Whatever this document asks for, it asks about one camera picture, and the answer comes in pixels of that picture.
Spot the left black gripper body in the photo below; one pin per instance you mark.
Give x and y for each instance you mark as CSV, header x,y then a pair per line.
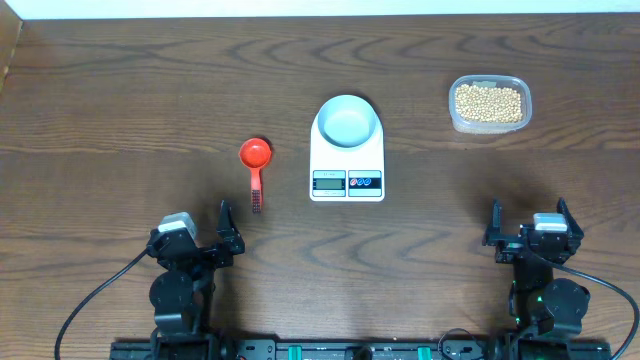
x,y
211,256

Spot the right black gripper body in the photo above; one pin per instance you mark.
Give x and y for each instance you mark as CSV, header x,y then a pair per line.
x,y
508,250

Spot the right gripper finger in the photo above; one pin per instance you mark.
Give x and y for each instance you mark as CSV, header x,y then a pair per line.
x,y
574,229
494,227

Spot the red plastic measuring scoop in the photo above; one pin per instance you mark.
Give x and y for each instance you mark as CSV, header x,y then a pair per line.
x,y
255,154

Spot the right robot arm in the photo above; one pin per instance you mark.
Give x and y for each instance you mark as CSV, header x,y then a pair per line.
x,y
544,306

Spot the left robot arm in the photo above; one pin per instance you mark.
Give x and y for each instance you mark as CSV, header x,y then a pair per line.
x,y
181,296

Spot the white digital kitchen scale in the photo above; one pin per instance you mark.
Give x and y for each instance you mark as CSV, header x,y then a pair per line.
x,y
347,174

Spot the grey round bowl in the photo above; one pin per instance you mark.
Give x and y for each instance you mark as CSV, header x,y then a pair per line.
x,y
347,121

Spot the clear plastic container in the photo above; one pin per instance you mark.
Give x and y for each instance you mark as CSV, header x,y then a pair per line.
x,y
491,81

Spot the pile of soybeans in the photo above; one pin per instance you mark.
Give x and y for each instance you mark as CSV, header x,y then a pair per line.
x,y
488,105

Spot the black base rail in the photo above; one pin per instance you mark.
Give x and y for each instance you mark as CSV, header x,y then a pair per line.
x,y
265,349

